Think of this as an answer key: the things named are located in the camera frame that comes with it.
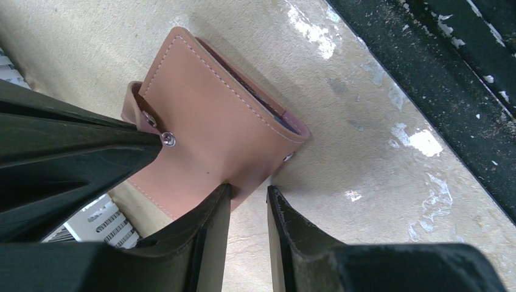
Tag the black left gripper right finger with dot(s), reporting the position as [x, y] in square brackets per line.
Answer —
[305, 258]

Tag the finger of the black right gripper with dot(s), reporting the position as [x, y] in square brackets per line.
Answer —
[51, 168]
[21, 101]

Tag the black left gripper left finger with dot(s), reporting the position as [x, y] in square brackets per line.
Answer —
[187, 255]

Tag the tan leather card holder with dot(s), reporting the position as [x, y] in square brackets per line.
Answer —
[216, 126]

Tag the white plastic basket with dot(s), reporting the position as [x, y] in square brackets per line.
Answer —
[99, 220]

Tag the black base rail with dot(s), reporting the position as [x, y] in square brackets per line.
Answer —
[455, 60]

